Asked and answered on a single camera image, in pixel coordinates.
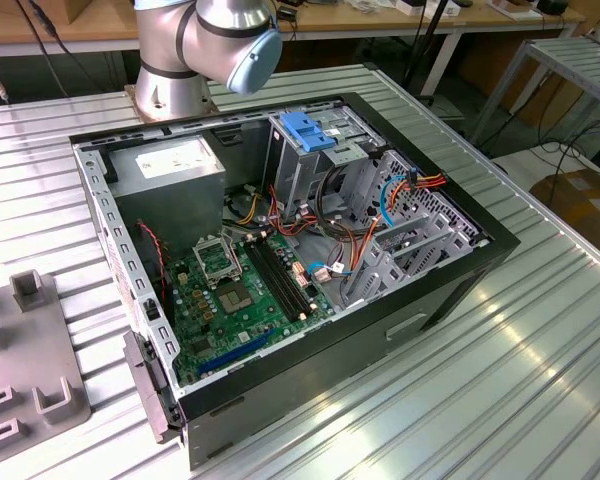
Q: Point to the grey power supply unit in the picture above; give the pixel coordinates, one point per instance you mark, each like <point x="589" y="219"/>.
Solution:
<point x="170" y="200"/>

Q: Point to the black open PC case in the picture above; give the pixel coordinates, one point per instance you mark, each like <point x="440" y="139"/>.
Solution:
<point x="330" y="360"/>

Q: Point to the grey parts rack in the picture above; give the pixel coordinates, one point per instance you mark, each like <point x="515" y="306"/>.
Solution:
<point x="35" y="350"/>

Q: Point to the wooden desk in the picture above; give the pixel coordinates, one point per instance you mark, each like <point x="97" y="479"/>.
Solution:
<point x="105" y="25"/>

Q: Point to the small black adapter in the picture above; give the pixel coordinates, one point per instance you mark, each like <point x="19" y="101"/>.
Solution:
<point x="286" y="12"/>

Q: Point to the grey expansion card retainer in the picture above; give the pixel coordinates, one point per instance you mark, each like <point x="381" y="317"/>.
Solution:
<point x="147" y="385"/>

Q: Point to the blue drive latch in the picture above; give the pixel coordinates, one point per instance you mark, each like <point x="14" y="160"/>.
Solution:
<point x="307" y="132"/>

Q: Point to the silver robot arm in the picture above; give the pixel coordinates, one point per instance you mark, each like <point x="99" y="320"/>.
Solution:
<point x="165" y="50"/>

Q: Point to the brown square base plate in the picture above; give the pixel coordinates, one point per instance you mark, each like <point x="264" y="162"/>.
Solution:
<point x="206" y="109"/>

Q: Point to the blue expansion slot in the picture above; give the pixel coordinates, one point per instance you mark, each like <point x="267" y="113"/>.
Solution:
<point x="235" y="352"/>

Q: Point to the silver disk bay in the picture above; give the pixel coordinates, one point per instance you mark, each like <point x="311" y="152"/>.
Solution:
<point x="445" y="210"/>

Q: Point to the black RAM slot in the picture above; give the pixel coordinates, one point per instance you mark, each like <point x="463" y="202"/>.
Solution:
<point x="279" y="278"/>
<point x="285" y="275"/>
<point x="273" y="281"/>
<point x="291" y="272"/>

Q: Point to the CPU socket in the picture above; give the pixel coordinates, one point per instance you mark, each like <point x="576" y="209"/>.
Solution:
<point x="235" y="298"/>

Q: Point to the brown cardboard box with labels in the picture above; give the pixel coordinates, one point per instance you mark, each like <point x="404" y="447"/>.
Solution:
<point x="580" y="200"/>

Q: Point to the metal slat side table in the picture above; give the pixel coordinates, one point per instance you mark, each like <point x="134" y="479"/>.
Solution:
<point x="580" y="65"/>

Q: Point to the silver drive cage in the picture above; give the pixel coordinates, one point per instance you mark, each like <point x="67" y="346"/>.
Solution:
<point x="295" y="170"/>

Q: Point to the green motherboard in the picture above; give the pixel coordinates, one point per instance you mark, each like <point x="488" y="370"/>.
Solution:
<point x="265" y="325"/>

